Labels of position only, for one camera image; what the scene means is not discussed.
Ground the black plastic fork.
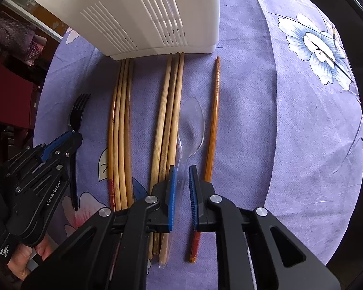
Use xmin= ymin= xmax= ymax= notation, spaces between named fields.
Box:
xmin=69 ymin=94 xmax=91 ymax=211

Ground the clear plastic spoon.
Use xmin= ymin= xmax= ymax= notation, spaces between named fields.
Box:
xmin=159 ymin=97 xmax=204 ymax=269

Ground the dark brown chopstick red end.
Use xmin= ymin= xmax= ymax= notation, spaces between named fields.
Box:
xmin=189 ymin=56 xmax=221 ymax=264

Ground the person left hand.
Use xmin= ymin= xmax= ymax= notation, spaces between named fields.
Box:
xmin=7 ymin=235 xmax=53 ymax=281

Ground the red wooden chair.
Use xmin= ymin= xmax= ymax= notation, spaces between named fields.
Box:
xmin=0 ymin=62 xmax=37 ymax=129

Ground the purple floral tablecloth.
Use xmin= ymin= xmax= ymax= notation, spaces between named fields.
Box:
xmin=34 ymin=0 xmax=363 ymax=263

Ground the checkered purple apron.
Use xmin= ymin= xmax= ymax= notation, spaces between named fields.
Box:
xmin=0 ymin=16 xmax=47 ymax=66

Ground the white plastic utensil holder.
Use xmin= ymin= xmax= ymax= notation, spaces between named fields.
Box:
xmin=35 ymin=0 xmax=220 ymax=60

